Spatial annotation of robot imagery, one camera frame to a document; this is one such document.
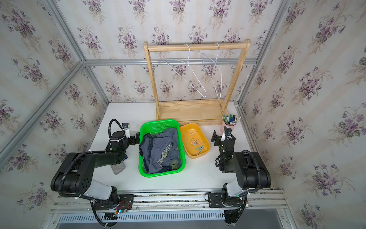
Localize teal plastic clothespin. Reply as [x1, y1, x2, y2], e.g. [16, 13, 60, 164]
[196, 146, 205, 155]

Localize navy blue tank top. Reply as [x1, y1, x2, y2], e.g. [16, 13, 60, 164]
[139, 128, 180, 175]

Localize white wire hanger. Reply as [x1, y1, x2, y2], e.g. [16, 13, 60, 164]
[200, 43, 223, 99]
[165, 43, 208, 98]

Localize green graphic tank top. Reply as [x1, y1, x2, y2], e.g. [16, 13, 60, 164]
[169, 158, 182, 170]

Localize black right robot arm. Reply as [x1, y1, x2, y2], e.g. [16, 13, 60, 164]
[211, 127, 272, 198]

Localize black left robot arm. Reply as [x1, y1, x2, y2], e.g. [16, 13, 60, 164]
[50, 119, 140, 205]

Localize pink pen cup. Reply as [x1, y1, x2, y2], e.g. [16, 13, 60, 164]
[220, 114, 242, 134]

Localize green perforated plastic basket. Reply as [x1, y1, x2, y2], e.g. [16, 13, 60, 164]
[138, 119, 186, 178]

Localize yellow plastic tray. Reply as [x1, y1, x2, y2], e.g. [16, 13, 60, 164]
[180, 123, 211, 159]

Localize wooden clothes rack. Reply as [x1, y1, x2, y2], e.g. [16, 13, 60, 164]
[144, 39, 251, 125]

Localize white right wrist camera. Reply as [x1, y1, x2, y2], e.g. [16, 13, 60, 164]
[220, 133, 225, 142]

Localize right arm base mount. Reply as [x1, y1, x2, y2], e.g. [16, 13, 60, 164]
[204, 184, 248, 226]

